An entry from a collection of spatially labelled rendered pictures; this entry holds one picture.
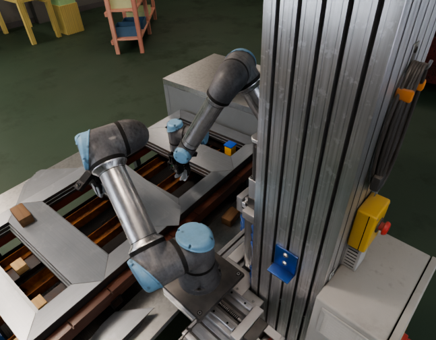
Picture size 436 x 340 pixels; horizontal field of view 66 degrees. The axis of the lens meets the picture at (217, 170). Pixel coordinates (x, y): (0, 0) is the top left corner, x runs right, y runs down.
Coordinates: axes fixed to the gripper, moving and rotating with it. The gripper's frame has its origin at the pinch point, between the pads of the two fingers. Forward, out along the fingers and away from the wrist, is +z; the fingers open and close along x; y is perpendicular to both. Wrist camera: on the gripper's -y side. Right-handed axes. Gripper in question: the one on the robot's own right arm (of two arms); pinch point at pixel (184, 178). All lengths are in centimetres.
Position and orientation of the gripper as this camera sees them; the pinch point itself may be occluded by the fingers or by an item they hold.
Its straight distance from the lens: 177.6
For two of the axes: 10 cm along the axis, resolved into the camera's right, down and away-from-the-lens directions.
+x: 7.8, 3.7, -5.1
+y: -6.3, 5.1, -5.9
